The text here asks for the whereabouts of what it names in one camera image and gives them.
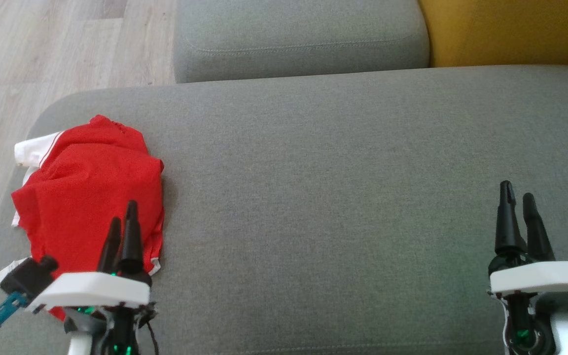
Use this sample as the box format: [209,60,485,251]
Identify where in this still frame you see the grey sofa back cushion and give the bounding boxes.
[173,0,430,83]

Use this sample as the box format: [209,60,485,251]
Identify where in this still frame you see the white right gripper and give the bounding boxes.
[489,180,568,355]

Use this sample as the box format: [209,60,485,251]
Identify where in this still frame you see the wide yellow sofa backrest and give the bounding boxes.
[418,0,568,68]

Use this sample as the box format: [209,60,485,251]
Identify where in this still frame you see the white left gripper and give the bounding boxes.
[27,200,159,355]

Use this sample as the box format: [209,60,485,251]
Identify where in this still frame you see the large grey sofa chaise cushion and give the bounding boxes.
[0,65,568,355]

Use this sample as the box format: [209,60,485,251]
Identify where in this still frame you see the red and white shorts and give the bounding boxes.
[10,114,165,321]

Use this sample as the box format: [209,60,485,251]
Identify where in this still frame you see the blue left camera cable plug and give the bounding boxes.
[0,292,29,355]

